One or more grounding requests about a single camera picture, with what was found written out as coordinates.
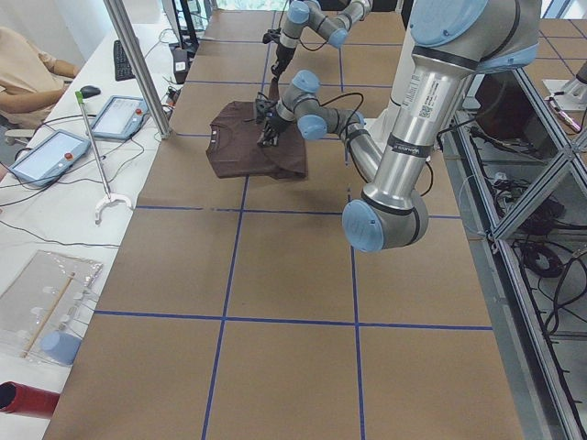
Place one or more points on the red cylinder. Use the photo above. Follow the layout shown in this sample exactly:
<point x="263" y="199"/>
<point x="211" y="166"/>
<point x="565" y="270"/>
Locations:
<point x="24" y="400"/>

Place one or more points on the aluminium frame post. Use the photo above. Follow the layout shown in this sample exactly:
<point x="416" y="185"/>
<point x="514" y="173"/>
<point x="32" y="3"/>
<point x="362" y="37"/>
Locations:
<point x="125" y="32"/>

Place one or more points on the reacher grabber stick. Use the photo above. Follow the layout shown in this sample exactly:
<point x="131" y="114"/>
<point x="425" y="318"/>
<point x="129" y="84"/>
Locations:
<point x="110" y="198"/>

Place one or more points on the far teach pendant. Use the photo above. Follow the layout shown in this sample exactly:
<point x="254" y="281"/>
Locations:
<point x="120" y="118"/>

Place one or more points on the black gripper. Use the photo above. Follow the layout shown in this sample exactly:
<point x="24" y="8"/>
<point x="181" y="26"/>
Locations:
<point x="272" y="125"/>
<point x="282" y="56"/>

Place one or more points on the clear plastic bag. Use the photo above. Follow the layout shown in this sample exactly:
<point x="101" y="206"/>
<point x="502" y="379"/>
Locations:
<point x="28" y="297"/>

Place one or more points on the teach pendant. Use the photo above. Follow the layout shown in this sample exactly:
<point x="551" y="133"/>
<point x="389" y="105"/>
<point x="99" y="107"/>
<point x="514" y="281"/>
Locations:
<point x="120" y="118"/>
<point x="46" y="162"/>

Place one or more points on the black labelled box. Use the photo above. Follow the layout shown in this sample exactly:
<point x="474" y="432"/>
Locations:
<point x="181" y="65"/>

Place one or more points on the black keyboard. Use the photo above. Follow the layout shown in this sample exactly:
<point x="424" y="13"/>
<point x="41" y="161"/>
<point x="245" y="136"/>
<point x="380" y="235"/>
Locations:
<point x="122" y="67"/>

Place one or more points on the blue plastic cup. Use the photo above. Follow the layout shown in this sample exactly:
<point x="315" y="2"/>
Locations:
<point x="61" y="346"/>

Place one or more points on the person in beige shirt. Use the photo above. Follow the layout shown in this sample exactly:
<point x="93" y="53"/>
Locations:
<point x="32" y="80"/>

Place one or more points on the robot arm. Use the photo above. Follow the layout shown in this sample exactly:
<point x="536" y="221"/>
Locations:
<point x="448" y="41"/>
<point x="309" y="14"/>

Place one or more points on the near teach pendant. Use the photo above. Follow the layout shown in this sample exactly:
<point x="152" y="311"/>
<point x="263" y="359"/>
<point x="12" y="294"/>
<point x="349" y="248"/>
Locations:
<point x="46" y="162"/>

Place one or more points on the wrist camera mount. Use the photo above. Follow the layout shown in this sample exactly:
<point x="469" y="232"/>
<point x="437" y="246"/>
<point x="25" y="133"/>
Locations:
<point x="272" y="35"/>
<point x="262" y="107"/>

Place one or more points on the wooden stick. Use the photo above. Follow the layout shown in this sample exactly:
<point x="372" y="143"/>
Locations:
<point x="31" y="342"/>

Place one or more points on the dark brown t-shirt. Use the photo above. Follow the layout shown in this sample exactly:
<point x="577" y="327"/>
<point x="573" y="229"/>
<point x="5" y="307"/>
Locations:
<point x="233" y="150"/>

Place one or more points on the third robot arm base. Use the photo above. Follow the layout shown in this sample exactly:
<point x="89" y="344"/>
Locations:
<point x="567" y="99"/>

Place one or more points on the black computer mouse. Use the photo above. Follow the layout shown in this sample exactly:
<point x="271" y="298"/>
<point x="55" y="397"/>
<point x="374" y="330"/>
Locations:
<point x="89" y="91"/>

